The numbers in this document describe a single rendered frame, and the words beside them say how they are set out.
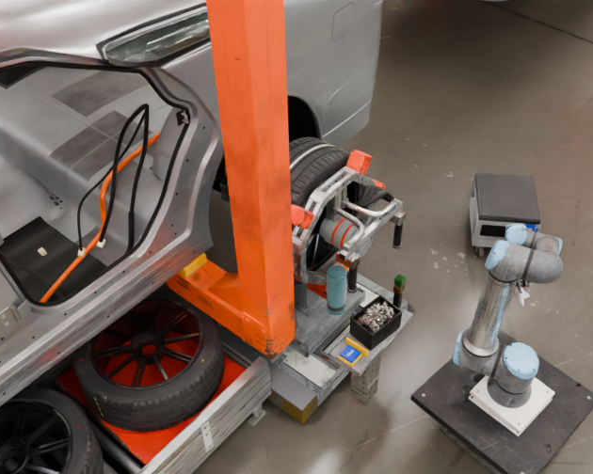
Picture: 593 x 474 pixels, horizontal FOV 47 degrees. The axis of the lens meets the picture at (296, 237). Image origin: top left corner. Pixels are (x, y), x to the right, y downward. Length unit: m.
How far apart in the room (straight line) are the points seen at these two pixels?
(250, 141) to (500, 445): 1.72
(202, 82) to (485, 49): 3.93
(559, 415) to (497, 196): 1.42
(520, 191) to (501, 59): 2.15
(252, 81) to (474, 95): 3.74
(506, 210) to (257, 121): 2.23
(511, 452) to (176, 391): 1.43
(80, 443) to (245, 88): 1.60
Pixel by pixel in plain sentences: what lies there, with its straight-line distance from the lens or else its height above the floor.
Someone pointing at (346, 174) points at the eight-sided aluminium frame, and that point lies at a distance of 2.96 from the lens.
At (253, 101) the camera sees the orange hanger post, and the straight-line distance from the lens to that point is 2.10.
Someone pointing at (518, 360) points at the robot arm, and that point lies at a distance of 3.01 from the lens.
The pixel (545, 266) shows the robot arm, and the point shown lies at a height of 1.19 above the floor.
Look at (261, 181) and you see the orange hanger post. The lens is 2.29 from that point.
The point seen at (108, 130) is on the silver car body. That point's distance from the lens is 3.50.
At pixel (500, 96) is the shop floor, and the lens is 5.68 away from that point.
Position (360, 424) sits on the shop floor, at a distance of 3.46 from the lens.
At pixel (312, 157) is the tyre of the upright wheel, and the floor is 1.18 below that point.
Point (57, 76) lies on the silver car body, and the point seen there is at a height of 1.05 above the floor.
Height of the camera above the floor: 2.98
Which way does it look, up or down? 44 degrees down
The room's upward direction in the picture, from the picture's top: 2 degrees counter-clockwise
